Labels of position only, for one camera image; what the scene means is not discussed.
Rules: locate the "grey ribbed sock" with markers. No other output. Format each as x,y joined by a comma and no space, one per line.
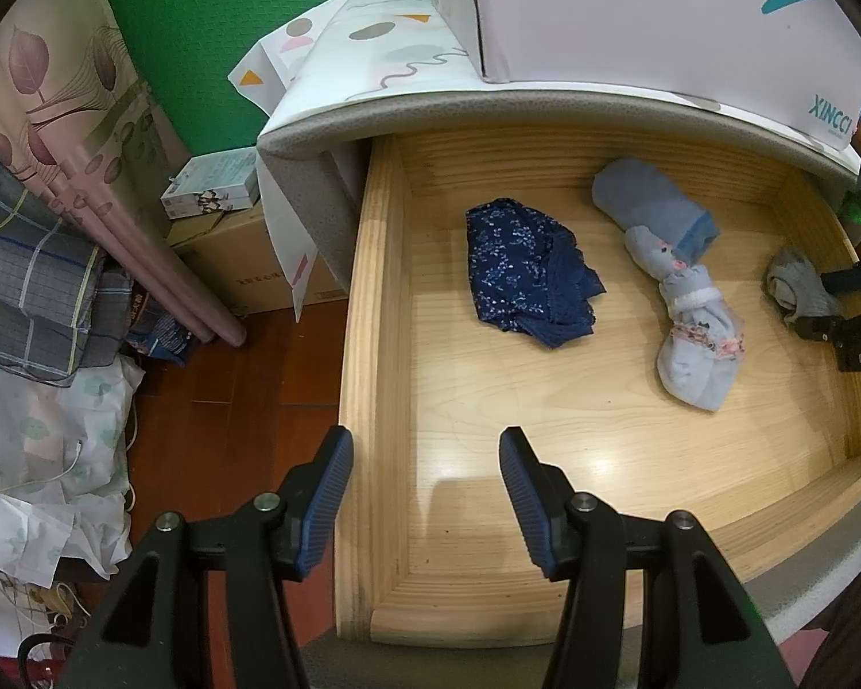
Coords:
789,280

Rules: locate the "light blue floral sock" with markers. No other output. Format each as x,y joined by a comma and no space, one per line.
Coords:
696,366

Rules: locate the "white leaf-print bedsheet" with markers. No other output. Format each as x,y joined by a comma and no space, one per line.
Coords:
43,445

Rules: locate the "grey plaid cloth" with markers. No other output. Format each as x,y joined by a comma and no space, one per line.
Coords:
21,265

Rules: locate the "small white teal box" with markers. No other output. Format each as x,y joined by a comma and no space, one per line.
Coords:
215,172

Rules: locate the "pink leaf-print curtain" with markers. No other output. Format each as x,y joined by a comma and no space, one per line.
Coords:
43,86

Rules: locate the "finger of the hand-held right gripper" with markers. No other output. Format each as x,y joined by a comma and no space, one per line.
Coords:
818,329
850,281

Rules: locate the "navy floral underwear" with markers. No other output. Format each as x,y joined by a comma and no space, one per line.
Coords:
524,265

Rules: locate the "wooden drawer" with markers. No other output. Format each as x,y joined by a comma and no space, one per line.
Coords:
545,430

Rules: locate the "dark blue printed bag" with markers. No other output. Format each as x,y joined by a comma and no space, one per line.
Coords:
161,334

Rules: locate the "white cardboard storage box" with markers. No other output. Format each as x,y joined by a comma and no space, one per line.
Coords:
617,14

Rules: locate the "brown cardboard box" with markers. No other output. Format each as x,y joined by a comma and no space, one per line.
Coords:
244,258

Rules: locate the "white printed tablecloth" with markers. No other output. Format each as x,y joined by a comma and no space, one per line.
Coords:
373,57

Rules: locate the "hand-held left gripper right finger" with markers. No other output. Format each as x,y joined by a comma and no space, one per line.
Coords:
531,502

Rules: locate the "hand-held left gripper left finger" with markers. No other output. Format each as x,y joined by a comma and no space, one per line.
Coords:
323,502

